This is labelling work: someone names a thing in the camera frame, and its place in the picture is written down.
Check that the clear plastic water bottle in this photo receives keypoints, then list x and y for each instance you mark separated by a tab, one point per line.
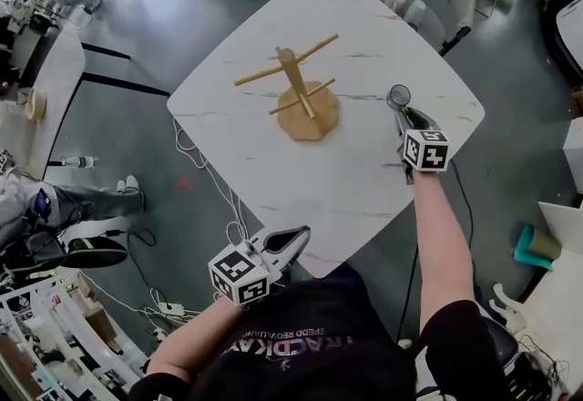
79	161

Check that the teal foam holder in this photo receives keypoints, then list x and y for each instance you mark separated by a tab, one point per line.
535	249

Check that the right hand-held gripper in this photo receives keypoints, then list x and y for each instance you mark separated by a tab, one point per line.
427	149

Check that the white power strip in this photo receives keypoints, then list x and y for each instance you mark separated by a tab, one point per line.
170	309

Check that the person's left forearm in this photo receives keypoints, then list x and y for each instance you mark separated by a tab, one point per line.
191	340

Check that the clear glass cup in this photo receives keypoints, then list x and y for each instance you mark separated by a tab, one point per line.
399	95

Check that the wooden mug tree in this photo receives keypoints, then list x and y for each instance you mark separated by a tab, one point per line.
298	79

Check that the person's right forearm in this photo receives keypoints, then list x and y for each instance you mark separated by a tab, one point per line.
439	249

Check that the person's black t-shirt torso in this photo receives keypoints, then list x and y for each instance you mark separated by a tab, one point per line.
314	344

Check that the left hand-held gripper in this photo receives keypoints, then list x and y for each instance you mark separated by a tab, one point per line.
239	274

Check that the round wooden steamer basket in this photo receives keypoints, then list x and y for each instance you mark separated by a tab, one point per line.
36	104

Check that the white side table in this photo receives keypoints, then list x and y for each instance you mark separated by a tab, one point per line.
57	94

